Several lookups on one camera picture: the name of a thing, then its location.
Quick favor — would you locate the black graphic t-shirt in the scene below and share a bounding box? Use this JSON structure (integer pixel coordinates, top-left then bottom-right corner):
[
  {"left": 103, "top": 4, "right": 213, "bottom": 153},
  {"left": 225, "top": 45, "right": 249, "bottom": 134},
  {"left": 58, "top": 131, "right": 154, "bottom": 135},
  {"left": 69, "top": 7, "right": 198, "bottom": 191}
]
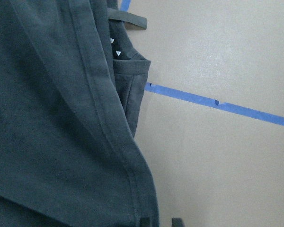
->
[{"left": 0, "top": 0, "right": 160, "bottom": 227}]

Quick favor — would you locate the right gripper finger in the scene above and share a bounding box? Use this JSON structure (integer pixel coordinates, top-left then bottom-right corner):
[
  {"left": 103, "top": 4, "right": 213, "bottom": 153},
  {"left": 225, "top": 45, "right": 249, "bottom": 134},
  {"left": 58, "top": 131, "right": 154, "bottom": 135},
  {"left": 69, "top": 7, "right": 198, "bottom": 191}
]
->
[{"left": 171, "top": 218, "right": 184, "bottom": 227}]

